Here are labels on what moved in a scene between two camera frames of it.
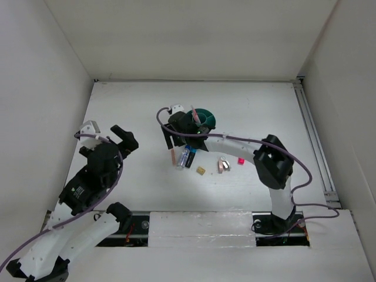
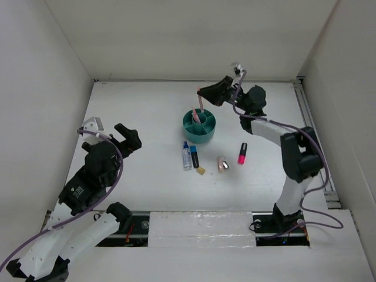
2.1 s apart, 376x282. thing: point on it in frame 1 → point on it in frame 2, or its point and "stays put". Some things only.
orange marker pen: (173, 157) → (200, 101)
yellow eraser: (200, 170) stays put
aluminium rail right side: (317, 148) stays put
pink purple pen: (195, 115) stays put
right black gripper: (168, 134) → (215, 93)
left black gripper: (130, 143) stays put
